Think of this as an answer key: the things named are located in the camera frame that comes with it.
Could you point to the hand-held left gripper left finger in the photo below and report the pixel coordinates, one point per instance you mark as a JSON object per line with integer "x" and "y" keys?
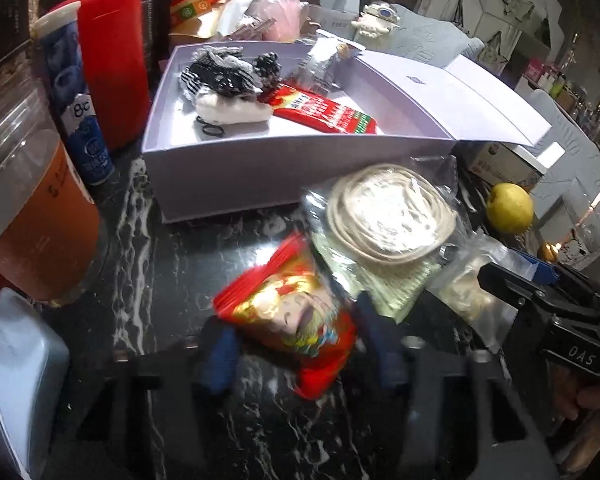
{"x": 217, "y": 360}

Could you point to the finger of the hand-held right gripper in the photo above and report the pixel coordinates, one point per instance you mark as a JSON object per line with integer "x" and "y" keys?
{"x": 535, "y": 263}
{"x": 510, "y": 285}

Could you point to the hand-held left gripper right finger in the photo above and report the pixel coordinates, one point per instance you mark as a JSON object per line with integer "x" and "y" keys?
{"x": 385, "y": 355}

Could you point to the clear zip bag white pieces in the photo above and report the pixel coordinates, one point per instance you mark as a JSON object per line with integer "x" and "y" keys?
{"x": 467, "y": 287}

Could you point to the green snack packet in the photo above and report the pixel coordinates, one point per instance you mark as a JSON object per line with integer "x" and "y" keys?
{"x": 395, "y": 285}

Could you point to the red yellow snack packet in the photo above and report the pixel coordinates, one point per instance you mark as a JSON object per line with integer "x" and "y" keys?
{"x": 290, "y": 325}

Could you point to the lavender gift box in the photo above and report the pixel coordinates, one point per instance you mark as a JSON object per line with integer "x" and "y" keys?
{"x": 280, "y": 180}

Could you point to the black hair elastic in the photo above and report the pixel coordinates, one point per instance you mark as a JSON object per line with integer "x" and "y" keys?
{"x": 210, "y": 130}

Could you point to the red green sachet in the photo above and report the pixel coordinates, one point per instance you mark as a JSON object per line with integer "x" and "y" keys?
{"x": 325, "y": 112}

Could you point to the white fluffy hair accessory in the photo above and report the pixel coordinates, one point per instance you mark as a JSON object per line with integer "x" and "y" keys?
{"x": 230, "y": 110}

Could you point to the black white gingham scrunchie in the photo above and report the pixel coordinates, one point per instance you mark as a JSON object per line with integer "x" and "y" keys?
{"x": 220, "y": 77}

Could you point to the clear snack packet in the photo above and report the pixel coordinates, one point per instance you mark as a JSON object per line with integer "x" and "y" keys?
{"x": 322, "y": 62}

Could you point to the person's right hand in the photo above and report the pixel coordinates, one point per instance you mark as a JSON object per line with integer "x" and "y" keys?
{"x": 580, "y": 395}

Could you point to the glass cup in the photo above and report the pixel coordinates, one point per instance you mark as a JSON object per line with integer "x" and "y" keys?
{"x": 587, "y": 245}

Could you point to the yellow lemon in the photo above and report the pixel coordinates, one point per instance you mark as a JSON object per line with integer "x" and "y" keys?
{"x": 510, "y": 207}

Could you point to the copper spoon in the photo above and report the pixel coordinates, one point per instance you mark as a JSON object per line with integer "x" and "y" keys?
{"x": 592, "y": 210}

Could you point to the large grey quilted chair cushion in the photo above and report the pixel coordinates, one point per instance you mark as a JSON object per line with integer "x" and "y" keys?
{"x": 575, "y": 170}

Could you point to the white medicine box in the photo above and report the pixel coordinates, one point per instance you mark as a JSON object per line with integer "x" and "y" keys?
{"x": 500, "y": 162}

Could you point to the blue white box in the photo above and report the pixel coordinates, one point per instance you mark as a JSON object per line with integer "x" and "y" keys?
{"x": 547, "y": 152}

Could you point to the row of bottles on shelf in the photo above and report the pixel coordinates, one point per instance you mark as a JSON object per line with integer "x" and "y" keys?
{"x": 565, "y": 80}

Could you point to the light blue container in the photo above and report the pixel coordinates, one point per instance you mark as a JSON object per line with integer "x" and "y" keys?
{"x": 22, "y": 375}

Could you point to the cream tote bag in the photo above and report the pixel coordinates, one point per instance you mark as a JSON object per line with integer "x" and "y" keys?
{"x": 457, "y": 15}
{"x": 495, "y": 50}

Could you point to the plastic cup orange drink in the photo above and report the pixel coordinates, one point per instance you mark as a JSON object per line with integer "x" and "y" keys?
{"x": 30, "y": 220}

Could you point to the small grey quilted chair cushion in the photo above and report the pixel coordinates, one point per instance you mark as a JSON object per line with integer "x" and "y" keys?
{"x": 430, "y": 37}

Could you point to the blue tablet tube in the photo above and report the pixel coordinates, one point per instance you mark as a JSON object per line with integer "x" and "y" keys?
{"x": 80, "y": 110}

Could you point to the white astronaut figurine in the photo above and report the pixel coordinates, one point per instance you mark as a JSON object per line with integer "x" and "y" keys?
{"x": 377, "y": 20}

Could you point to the red cylinder container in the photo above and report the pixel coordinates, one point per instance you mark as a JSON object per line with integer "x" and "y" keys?
{"x": 112, "y": 60}

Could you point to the grey cardboard box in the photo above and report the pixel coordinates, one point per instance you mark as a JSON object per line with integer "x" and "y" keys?
{"x": 330, "y": 2}

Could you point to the pink cup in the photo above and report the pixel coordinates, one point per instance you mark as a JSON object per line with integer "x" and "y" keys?
{"x": 275, "y": 10}

